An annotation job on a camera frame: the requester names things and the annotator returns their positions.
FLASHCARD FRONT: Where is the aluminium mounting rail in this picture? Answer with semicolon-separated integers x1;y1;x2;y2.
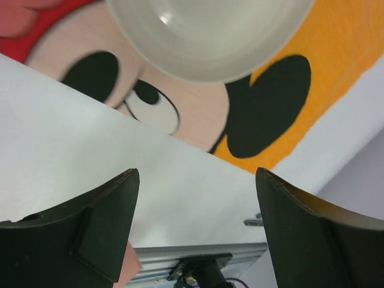
127;212;269;286

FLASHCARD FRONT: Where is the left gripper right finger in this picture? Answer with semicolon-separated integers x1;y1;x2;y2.
256;167;383;287

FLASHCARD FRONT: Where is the orange Mickey Mouse placemat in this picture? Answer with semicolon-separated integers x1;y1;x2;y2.
1;1;383;172

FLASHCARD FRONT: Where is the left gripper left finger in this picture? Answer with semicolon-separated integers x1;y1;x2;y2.
1;169;140;287

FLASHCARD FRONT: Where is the white round plate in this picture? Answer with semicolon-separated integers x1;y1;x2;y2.
107;1;314;83

